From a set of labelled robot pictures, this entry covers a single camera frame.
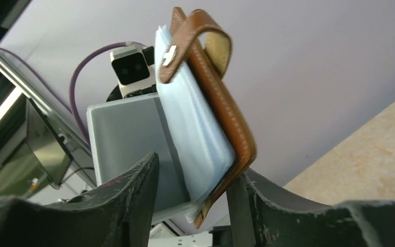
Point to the brown leather card holder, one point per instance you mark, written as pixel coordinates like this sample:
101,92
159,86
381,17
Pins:
185,114

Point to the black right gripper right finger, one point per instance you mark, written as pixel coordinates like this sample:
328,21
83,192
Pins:
265,214

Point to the ceiling light strips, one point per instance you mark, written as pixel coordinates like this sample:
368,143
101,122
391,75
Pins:
10,101

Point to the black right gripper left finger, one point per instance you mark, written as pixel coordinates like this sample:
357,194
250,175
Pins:
116,213

